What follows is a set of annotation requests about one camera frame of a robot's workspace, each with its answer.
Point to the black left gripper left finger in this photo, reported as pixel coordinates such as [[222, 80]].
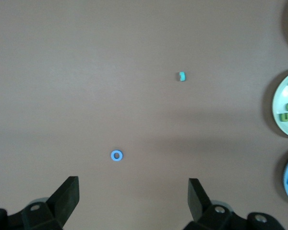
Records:
[[62, 201]]

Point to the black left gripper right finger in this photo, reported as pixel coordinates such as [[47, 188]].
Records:
[[201, 203]]

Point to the green round plate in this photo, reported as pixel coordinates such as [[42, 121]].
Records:
[[282, 129]]

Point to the small teal foam piece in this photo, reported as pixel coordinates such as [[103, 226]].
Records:
[[182, 77]]

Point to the brown paper table cover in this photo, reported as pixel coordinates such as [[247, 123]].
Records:
[[86, 72]]

